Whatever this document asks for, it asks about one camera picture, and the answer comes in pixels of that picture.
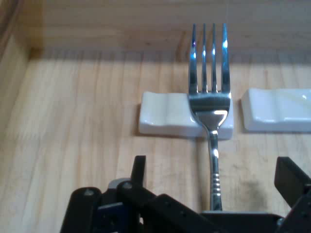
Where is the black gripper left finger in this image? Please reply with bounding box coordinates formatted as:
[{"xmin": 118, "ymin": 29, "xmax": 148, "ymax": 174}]
[{"xmin": 60, "ymin": 155, "xmax": 219, "ymax": 233}]

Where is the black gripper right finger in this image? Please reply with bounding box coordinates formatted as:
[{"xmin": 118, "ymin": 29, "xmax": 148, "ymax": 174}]
[{"xmin": 274, "ymin": 156, "xmax": 311, "ymax": 233}]

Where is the white ceramic cutlery rest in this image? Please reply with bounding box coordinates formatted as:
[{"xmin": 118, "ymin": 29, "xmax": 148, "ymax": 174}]
[
  {"xmin": 241, "ymin": 88, "xmax": 311, "ymax": 133},
  {"xmin": 138, "ymin": 91, "xmax": 235, "ymax": 141}
]

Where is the light wooden drawer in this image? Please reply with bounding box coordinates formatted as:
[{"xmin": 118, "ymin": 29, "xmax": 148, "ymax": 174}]
[{"xmin": 0, "ymin": 0, "xmax": 311, "ymax": 233}]

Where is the silver metal fork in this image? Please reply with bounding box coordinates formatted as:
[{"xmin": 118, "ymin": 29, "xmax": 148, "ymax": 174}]
[{"xmin": 188, "ymin": 23, "xmax": 231, "ymax": 212}]

